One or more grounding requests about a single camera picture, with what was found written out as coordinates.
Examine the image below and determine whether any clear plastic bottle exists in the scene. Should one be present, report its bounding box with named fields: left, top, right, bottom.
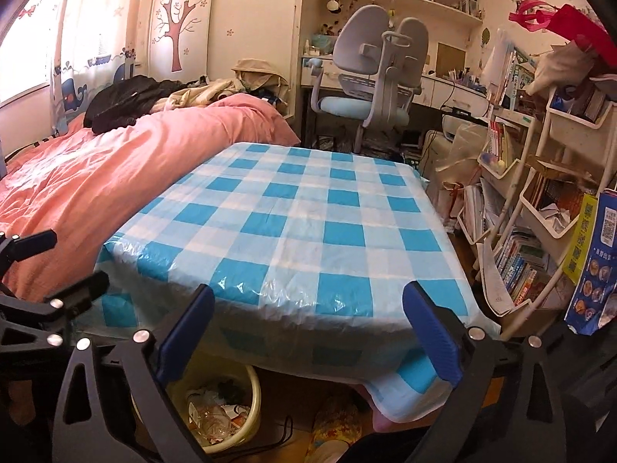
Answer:
left=185, top=388, right=242, bottom=447

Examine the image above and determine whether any beige fabric bag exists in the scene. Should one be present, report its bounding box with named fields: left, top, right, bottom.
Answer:
left=524, top=41, right=603, bottom=97

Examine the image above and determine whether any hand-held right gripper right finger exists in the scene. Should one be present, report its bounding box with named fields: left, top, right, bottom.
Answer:
left=402, top=281, right=570, bottom=463

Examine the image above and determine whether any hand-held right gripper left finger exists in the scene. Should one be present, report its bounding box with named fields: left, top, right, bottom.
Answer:
left=52, top=284, right=216, bottom=463

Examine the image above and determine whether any white wardrobe with tree decal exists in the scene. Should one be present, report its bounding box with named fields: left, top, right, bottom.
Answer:
left=145, top=0, right=309, bottom=121

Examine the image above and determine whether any white printer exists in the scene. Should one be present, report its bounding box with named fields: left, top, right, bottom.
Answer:
left=442, top=111, right=490, bottom=143

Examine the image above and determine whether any red orange snack wrapper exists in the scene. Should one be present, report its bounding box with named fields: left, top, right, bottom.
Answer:
left=224, top=404, right=254, bottom=437

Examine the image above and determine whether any white tiered storage rack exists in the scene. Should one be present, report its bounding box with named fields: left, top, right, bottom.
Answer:
left=477, top=77, right=617, bottom=309

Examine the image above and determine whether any black clothing pile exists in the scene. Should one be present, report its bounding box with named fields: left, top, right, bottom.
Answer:
left=83, top=74, right=186, bottom=136

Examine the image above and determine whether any beige clothing pile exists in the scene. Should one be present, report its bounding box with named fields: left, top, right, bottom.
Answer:
left=164, top=58, right=290, bottom=107

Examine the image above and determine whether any row of books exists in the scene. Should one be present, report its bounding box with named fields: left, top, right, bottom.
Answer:
left=494, top=234, right=550, bottom=304

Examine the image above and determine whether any whale printed curtain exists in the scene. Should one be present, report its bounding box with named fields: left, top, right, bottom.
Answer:
left=48, top=34, right=140, bottom=136

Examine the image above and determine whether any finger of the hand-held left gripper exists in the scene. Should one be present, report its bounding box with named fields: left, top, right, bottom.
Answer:
left=0, top=270, right=111, bottom=362
left=0, top=230, right=59, bottom=275

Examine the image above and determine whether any pile of newspapers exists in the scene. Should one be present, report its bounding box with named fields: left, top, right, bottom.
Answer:
left=453, top=183, right=516, bottom=316

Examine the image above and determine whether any blue checked tablecloth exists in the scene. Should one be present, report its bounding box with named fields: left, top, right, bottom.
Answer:
left=91, top=142, right=502, bottom=425

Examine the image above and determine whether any red fabric bag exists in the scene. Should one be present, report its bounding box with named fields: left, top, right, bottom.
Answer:
left=508, top=0, right=615, bottom=71

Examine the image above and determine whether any blue yellow printed bag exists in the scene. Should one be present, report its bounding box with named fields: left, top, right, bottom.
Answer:
left=564, top=190, right=617, bottom=336

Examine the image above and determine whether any pink bed blanket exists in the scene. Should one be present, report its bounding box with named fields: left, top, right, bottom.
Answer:
left=0, top=93, right=302, bottom=300

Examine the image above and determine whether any black power cable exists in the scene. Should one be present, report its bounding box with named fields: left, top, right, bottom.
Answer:
left=207, top=415, right=295, bottom=459

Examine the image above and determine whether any grey blue desk chair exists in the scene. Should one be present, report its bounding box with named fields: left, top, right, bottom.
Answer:
left=308, top=4, right=430, bottom=152

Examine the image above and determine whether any clear plastic bag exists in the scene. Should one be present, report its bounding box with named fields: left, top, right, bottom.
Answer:
left=434, top=123, right=490, bottom=174

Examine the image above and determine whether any cream plastic waste bin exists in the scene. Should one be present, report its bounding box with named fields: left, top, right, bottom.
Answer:
left=130, top=354, right=263, bottom=454

